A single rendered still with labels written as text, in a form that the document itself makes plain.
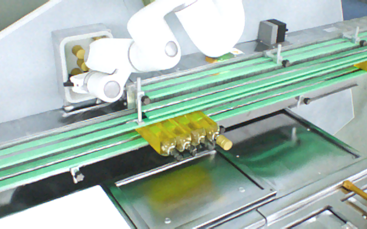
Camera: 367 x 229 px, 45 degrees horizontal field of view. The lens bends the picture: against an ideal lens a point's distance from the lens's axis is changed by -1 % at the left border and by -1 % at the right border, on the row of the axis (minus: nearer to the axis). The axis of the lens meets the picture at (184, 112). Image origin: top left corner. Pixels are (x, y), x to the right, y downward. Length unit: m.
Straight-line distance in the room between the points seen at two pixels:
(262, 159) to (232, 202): 0.32
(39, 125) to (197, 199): 0.56
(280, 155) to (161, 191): 0.52
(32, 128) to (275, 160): 0.87
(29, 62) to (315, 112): 1.55
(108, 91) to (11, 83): 0.39
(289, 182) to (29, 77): 0.94
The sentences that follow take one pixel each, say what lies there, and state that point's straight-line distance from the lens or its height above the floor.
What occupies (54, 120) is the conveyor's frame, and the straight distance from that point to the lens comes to 1.51.
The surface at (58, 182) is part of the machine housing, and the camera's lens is 1.59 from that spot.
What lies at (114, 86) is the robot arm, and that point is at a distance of 1.23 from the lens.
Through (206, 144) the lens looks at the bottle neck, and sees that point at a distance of 1.44.
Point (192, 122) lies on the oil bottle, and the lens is 1.51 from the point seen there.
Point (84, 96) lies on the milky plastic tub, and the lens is 1.50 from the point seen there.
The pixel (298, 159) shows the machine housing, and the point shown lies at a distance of 1.73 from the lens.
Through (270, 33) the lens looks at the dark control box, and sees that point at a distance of 1.87.
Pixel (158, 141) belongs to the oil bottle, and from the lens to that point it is 1.43.
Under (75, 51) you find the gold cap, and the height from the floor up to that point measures 0.80.
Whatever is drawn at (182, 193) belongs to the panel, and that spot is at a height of 1.16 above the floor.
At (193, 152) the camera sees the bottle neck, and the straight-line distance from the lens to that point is 1.43.
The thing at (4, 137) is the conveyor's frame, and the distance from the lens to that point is 1.46.
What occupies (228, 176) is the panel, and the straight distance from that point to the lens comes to 1.53.
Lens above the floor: 2.10
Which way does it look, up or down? 47 degrees down
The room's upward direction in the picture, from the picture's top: 129 degrees clockwise
